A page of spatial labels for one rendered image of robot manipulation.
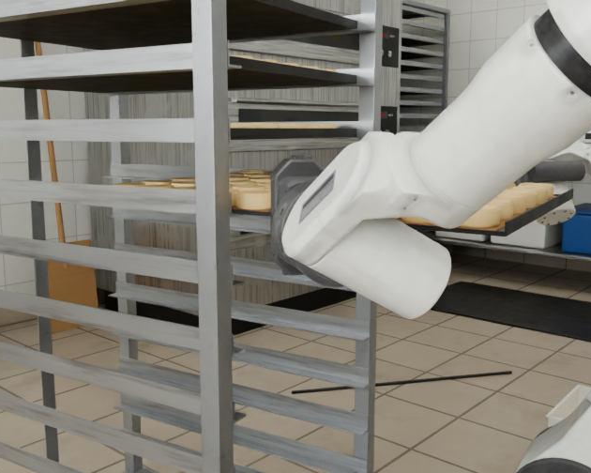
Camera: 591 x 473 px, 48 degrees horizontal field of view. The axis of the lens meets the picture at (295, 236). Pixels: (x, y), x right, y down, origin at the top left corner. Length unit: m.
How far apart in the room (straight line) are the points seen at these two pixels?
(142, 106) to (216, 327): 2.50
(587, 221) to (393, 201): 3.83
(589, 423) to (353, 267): 0.48
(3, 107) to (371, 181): 3.17
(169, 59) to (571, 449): 0.69
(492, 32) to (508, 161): 4.80
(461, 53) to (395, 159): 4.86
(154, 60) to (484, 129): 0.56
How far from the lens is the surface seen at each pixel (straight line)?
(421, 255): 0.51
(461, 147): 0.42
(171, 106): 3.09
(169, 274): 0.90
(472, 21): 5.29
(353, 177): 0.45
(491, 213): 0.72
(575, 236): 4.28
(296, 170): 0.68
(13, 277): 3.61
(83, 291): 3.47
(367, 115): 1.19
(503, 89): 0.40
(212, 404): 0.87
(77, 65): 1.00
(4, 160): 3.53
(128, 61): 0.93
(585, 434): 0.90
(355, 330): 1.25
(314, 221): 0.47
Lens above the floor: 0.96
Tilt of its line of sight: 9 degrees down
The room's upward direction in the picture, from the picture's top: straight up
